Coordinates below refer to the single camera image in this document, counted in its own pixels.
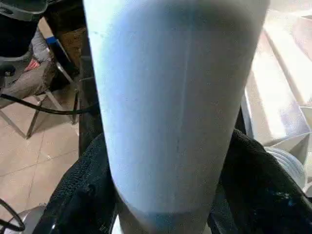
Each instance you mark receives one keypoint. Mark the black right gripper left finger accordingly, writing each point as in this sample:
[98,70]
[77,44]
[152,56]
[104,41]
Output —
[80,195]

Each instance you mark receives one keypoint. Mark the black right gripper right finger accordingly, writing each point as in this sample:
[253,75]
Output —
[258,195]

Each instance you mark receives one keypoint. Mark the white plastic table top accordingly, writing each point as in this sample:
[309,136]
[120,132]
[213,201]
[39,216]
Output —
[280,85]

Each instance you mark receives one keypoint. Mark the white plastic table leg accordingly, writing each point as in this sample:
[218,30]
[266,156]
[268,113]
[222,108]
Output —
[175,97]

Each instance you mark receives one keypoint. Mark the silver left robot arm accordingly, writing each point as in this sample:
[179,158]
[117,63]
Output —
[33,219]

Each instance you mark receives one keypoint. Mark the grey metal frame chair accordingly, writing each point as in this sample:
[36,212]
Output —
[29,80]

